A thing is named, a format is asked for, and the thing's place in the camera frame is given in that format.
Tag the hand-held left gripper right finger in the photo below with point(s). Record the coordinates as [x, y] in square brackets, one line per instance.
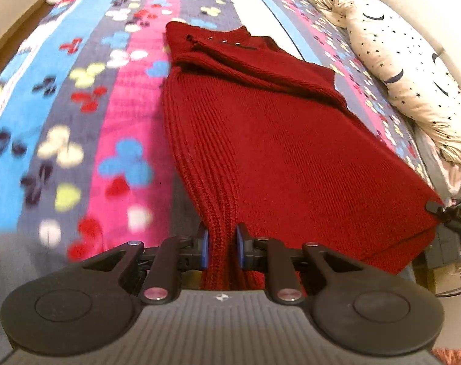
[240, 251]

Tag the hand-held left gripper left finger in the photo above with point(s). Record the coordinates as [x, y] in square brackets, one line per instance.
[205, 251]

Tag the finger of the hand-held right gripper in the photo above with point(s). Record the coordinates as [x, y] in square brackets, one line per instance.
[435, 207]

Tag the dark red knit sweater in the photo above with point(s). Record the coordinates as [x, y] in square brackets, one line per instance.
[291, 140]

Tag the grey bed sheet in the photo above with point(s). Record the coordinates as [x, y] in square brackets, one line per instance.
[439, 159]

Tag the red patterned cloth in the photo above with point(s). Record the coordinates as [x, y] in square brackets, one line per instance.
[454, 357]

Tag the cream star print pillow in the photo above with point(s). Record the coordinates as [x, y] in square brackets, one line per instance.
[397, 57]

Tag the colourful clover print blanket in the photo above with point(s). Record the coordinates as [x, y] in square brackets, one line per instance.
[82, 102]

